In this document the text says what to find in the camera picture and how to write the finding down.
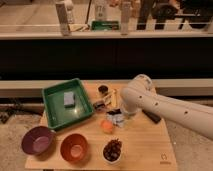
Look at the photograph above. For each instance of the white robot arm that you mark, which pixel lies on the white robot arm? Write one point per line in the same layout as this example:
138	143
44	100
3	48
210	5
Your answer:
140	93

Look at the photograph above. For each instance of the white bowl of grapes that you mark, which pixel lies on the white bowl of grapes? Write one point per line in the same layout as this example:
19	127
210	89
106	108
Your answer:
112	151

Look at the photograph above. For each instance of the orange bowl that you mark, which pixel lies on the orange bowl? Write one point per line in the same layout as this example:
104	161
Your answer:
74	148

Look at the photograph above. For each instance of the purple bowl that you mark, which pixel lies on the purple bowl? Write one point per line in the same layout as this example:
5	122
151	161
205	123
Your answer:
37	140

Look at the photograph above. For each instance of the small dark cup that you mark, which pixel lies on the small dark cup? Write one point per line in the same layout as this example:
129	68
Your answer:
103	90

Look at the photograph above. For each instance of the wooden spatula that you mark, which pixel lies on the wooden spatula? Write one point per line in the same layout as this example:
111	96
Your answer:
114	98

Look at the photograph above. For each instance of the small metal toy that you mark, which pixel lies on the small metal toy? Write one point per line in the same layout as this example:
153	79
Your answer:
101	105

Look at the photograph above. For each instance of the orange fruit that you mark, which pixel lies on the orange fruit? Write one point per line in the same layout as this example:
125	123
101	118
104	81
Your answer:
107	126

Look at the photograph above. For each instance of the blue sponge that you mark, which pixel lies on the blue sponge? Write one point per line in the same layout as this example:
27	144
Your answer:
69	99

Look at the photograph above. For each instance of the green plastic tray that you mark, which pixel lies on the green plastic tray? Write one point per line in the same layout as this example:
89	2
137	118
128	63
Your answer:
59	116

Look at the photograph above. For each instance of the green crate in background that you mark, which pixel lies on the green crate in background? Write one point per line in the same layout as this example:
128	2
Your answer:
105	25

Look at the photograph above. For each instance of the black handled knife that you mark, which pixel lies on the black handled knife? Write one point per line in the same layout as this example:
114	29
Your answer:
114	112

